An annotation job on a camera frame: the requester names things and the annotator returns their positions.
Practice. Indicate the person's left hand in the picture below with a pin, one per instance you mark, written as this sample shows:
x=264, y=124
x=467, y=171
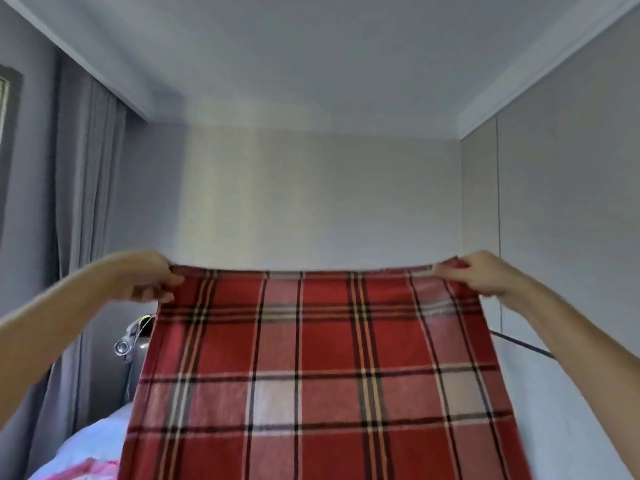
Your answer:
x=140, y=275

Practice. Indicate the person's right hand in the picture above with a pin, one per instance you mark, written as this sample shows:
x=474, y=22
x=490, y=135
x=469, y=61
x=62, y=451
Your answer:
x=485, y=275

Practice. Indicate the red white plaid cloth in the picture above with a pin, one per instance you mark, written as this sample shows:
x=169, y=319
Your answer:
x=320, y=385

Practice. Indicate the person's right forearm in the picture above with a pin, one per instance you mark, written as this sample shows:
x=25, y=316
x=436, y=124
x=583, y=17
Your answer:
x=590, y=365

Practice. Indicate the person's left forearm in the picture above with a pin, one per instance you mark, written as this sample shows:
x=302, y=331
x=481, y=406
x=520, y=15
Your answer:
x=50, y=330

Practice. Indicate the grey curtain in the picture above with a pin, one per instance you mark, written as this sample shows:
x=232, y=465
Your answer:
x=85, y=245

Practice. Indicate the clip-on bed lamp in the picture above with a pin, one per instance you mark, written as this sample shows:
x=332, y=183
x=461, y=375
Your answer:
x=130, y=340

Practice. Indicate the white wardrobe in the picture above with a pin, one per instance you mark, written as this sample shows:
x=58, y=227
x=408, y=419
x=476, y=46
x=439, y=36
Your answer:
x=560, y=195

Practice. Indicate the white bed sheet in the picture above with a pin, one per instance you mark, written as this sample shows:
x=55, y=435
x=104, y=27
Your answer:
x=95, y=440

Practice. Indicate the white framed window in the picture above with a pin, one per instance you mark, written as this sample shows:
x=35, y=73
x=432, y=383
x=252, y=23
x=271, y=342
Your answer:
x=8, y=125

